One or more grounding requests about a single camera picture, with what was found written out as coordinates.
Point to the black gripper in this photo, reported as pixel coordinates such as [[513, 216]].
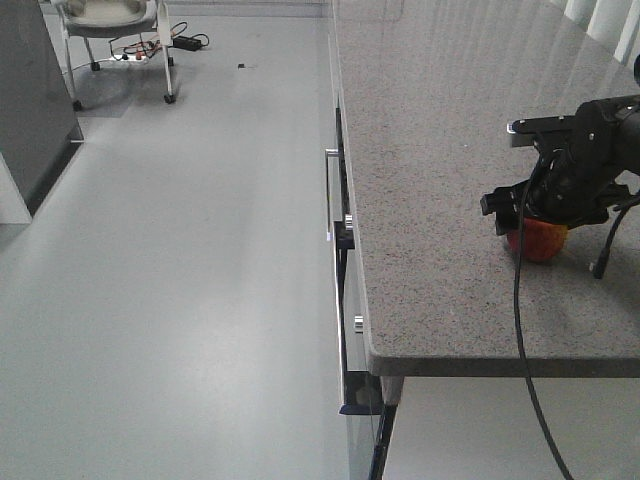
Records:
[[574, 181]]

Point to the red apple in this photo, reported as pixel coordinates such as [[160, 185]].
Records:
[[542, 240]]

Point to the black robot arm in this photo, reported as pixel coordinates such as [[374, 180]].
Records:
[[631, 125]]

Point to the black built-in drawer appliance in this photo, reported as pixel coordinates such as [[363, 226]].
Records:
[[337, 195]]

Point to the black built-in oven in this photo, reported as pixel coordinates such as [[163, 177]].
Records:
[[370, 420]]

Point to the black power adapter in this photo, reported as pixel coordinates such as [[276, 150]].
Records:
[[191, 43]]

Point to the white mesh office chair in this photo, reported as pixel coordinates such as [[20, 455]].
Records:
[[111, 20]]

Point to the grey kitchen island cabinet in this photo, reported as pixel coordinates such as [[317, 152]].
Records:
[[40, 132]]

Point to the white power strip with cables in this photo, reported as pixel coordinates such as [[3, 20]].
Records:
[[140, 50]]

